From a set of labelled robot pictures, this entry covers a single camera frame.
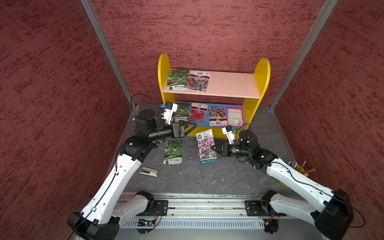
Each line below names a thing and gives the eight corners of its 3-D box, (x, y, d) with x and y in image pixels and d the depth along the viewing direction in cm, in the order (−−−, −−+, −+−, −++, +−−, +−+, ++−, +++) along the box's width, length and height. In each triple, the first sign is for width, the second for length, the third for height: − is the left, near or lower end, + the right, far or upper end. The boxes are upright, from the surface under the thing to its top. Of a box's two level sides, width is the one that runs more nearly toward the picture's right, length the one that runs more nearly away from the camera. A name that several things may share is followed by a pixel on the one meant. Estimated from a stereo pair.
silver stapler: (140, 173, 87) (139, 172, 85) (143, 167, 90) (142, 165, 87) (156, 177, 86) (155, 176, 84) (159, 171, 88) (158, 169, 86)
